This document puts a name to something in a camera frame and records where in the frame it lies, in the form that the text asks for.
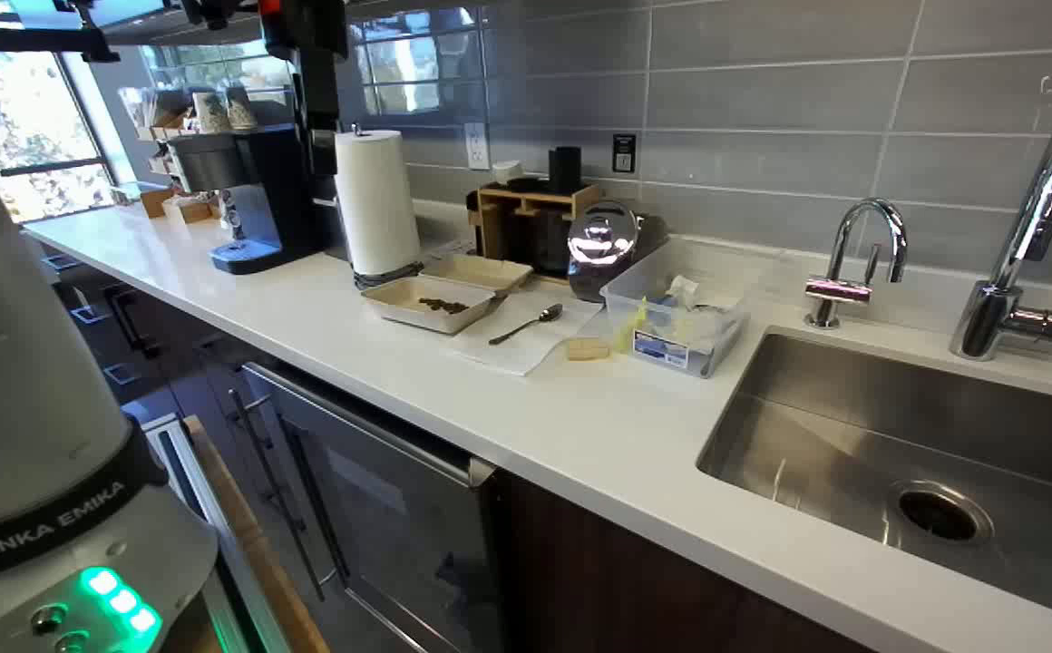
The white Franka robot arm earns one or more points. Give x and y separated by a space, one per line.
18 401

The small chrome faucet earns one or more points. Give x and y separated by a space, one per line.
844 288

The large chrome faucet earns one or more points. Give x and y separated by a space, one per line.
1038 205

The metal spoon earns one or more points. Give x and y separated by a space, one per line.
528 323

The metal sink drain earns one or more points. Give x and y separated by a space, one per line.
940 514

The wooden countertop organizer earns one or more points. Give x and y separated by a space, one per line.
504 219

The clear plastic lunch pack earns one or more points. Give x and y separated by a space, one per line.
702 326

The black wall outlet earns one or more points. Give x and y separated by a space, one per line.
624 155

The stainless steel sink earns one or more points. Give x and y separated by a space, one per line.
818 436

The black cup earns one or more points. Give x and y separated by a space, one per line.
563 168

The window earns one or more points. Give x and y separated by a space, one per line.
12 120

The white paper towel roll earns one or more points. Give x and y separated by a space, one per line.
376 201

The stainless steel dishwasher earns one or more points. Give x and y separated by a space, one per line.
393 521

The dark coffee beans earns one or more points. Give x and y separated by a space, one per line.
441 307

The black coffee machine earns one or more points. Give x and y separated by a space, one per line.
292 184

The wooden stick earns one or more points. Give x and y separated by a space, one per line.
256 546

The white rectangular plastic tray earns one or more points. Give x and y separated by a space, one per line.
483 282

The white paper napkin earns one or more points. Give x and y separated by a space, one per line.
539 351

